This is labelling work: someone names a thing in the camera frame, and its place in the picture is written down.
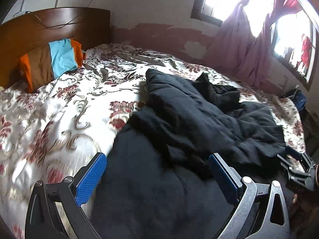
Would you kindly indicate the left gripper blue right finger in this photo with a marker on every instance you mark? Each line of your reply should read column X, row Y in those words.
column 260, row 210

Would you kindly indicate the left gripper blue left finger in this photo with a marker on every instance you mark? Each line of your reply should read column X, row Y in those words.
column 43, row 219

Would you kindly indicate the large black padded coat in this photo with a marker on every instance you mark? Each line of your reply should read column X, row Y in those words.
column 158, row 183

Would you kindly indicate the person's right hand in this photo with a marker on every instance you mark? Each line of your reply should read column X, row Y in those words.
column 304, row 213

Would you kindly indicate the blue object by bed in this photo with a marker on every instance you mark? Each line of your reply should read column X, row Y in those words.
column 297, row 97

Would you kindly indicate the floral white red bedspread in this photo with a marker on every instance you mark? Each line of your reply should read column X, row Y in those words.
column 50, row 134

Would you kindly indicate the red window decoration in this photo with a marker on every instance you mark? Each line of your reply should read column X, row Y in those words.
column 306, row 49

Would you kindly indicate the pink mauve curtain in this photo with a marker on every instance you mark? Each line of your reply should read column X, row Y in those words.
column 236, row 52

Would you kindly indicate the orange brown blue pillow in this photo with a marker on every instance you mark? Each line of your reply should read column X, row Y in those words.
column 46, row 63

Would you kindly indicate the wooden bed headboard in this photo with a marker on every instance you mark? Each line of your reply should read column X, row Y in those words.
column 89, row 26

